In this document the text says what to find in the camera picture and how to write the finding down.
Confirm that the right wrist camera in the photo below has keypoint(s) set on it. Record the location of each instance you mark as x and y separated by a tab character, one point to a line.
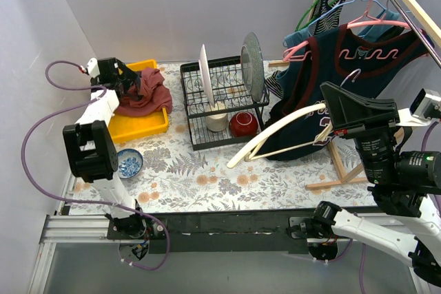
426	105

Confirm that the yellow plastic tray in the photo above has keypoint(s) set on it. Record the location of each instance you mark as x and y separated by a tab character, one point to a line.
123	128

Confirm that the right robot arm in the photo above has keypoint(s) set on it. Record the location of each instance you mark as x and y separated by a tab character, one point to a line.
401	181

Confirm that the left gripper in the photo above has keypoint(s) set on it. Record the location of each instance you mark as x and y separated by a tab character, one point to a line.
115	71

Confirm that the white ceramic cup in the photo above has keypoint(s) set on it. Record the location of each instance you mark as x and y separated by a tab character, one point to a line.
216	122

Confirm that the thick pink hanger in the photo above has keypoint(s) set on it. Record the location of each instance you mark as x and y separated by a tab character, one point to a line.
365	53

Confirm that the striped tank top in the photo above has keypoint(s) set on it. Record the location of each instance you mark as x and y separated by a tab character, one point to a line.
320	10

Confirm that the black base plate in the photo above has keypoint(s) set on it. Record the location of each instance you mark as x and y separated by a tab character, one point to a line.
236	231

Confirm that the grey patterned plate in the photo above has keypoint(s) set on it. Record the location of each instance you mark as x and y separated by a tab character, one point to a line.
252	67

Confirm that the blue white patterned bowl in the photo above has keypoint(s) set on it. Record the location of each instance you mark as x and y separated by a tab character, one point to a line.
130	163

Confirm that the navy basketball tank top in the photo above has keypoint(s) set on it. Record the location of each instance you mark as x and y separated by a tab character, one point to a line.
367	78

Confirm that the red bowl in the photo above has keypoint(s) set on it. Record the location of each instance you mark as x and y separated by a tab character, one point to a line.
243	124

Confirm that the black wire dish rack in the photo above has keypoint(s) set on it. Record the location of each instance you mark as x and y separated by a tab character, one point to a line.
228	89

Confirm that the aluminium frame rail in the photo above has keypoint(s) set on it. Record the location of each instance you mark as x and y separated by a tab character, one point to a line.
59	229

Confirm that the maroon cloth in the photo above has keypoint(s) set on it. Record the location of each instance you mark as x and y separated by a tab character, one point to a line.
150	96

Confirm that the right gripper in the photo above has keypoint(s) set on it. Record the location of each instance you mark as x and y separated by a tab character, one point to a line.
368	129

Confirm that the floral table mat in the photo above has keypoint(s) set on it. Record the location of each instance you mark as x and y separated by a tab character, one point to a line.
175	178

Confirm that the white plate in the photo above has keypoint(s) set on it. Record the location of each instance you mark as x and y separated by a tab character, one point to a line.
205	76

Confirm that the wooden clothes rack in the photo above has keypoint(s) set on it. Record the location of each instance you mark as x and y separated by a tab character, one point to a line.
413	14

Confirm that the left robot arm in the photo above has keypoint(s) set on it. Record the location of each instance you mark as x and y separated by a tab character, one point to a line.
91	152

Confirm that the teal tank top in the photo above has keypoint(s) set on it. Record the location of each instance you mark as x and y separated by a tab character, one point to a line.
278	81

